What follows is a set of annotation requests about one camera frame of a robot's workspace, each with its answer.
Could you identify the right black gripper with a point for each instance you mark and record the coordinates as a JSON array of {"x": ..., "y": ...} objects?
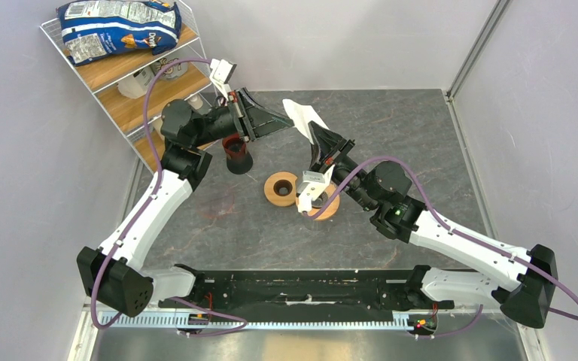
[{"x": 324, "y": 142}]

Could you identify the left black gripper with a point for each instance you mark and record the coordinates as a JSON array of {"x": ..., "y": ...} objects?
[{"x": 251, "y": 120}]

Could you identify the white paper coffee filter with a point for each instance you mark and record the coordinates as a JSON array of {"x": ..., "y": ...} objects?
[{"x": 302, "y": 116}]

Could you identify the wooden ring stand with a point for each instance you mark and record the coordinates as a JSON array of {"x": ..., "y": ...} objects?
[
  {"x": 280, "y": 189},
  {"x": 321, "y": 200}
]

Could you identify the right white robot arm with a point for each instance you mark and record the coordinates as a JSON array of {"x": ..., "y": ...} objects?
[{"x": 521, "y": 281}]

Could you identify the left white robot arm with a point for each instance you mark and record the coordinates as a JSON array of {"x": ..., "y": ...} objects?
[{"x": 113, "y": 272}]

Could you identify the red black dripper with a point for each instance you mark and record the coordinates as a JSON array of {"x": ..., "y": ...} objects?
[{"x": 238, "y": 159}]

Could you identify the grey green bottle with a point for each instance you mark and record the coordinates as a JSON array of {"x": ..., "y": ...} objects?
[{"x": 198, "y": 103}]

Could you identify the white plastic jug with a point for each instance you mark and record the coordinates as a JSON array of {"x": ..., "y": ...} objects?
[{"x": 135, "y": 86}]

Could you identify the blue Doritos chip bag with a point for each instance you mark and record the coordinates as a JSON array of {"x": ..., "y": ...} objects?
[{"x": 94, "y": 30}]

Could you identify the white wire wooden shelf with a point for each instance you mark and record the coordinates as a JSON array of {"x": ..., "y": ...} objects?
[{"x": 101, "y": 79}]

